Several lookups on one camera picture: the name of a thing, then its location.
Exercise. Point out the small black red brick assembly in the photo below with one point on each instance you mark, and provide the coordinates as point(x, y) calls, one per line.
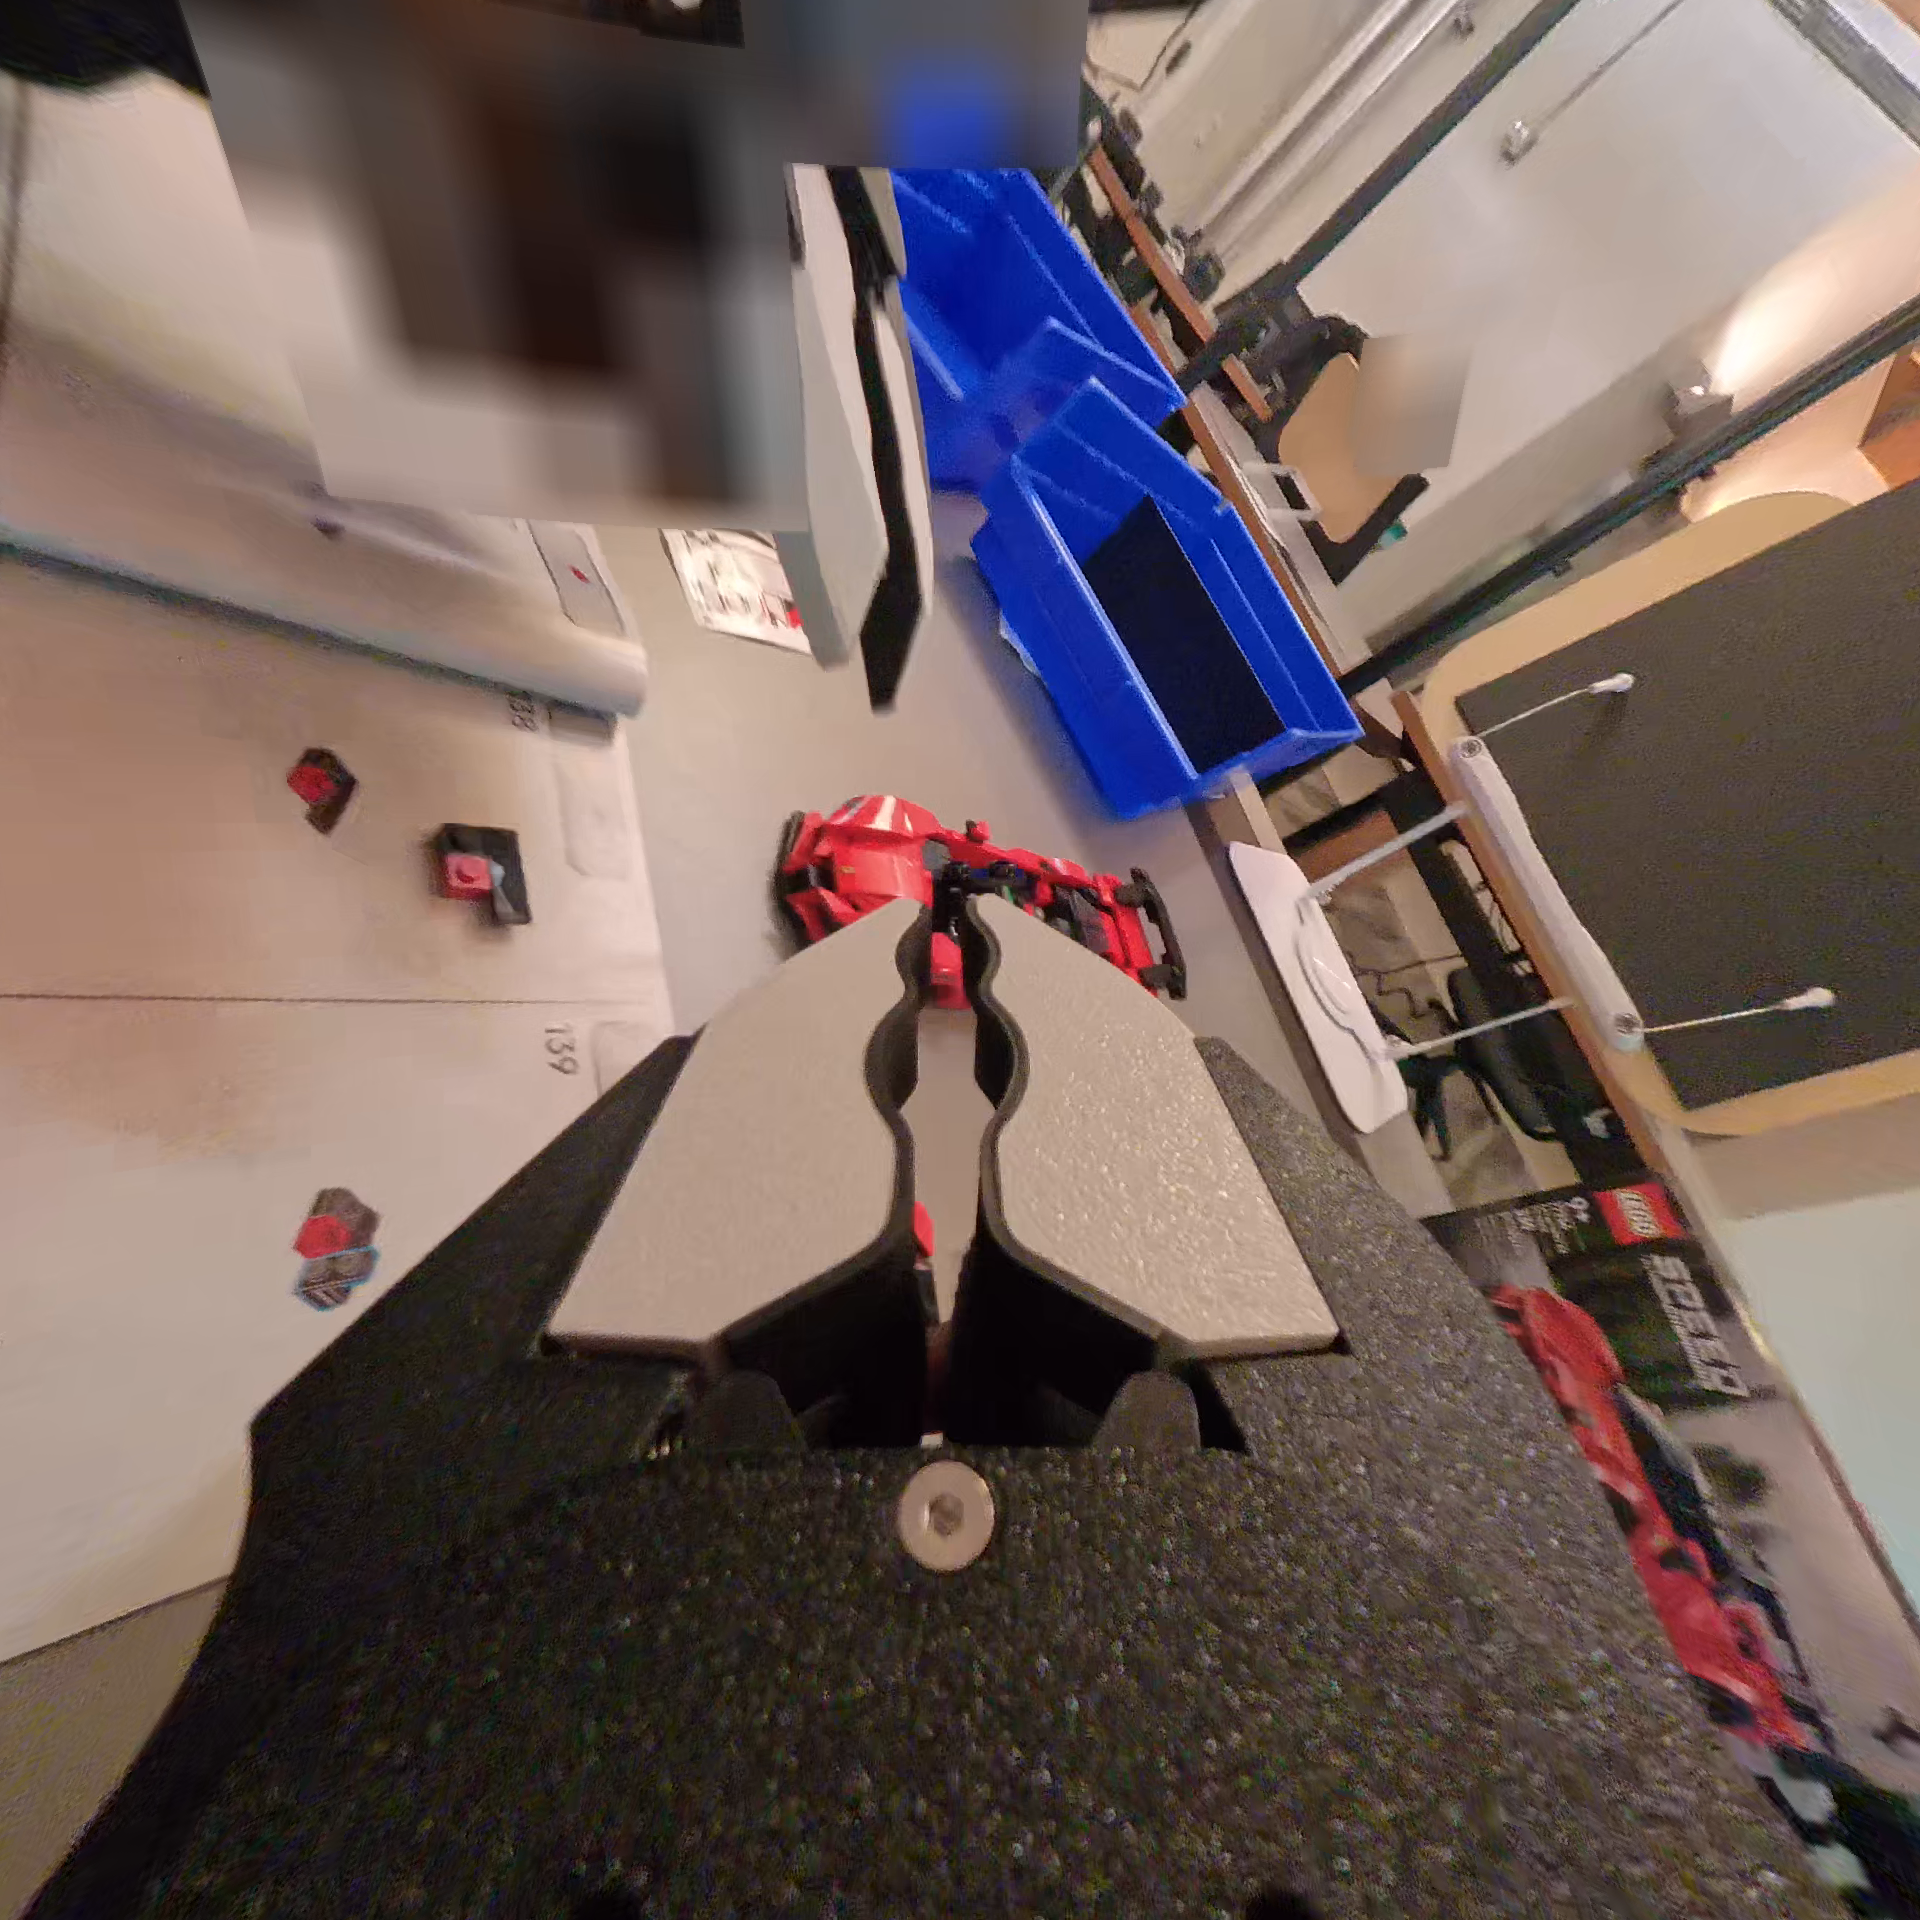
point(481, 875)

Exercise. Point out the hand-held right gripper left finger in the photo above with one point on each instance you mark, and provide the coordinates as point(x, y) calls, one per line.
point(751, 1186)

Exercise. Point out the wooden background desk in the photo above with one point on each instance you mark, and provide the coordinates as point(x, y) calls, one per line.
point(1185, 301)

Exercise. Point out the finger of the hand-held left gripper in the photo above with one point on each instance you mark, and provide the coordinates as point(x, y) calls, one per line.
point(832, 451)
point(916, 451)

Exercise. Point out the blue plastic storage bin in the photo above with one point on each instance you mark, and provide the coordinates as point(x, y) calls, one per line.
point(1036, 599)
point(991, 270)

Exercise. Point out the tan wooden chair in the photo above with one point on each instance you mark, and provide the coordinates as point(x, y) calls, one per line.
point(1328, 435)

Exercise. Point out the red brick-built toy car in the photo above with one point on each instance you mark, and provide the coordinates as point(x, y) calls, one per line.
point(840, 856)

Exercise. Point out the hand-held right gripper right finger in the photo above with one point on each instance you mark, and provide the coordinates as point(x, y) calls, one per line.
point(1155, 1172)

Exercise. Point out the wall lamp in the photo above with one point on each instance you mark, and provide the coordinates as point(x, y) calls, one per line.
point(1694, 399)

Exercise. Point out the white instruction booklet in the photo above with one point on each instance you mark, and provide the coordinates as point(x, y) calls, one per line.
point(225, 1051)

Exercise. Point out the white bar bracket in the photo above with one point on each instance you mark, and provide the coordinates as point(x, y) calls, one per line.
point(1547, 886)

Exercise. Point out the white round base plate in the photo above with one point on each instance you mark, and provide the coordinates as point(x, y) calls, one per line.
point(1336, 1021)

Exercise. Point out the white sticker sheet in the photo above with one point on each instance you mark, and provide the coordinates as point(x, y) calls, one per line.
point(735, 586)

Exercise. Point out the toy set cardboard box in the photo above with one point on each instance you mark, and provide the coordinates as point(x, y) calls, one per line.
point(1652, 1349)

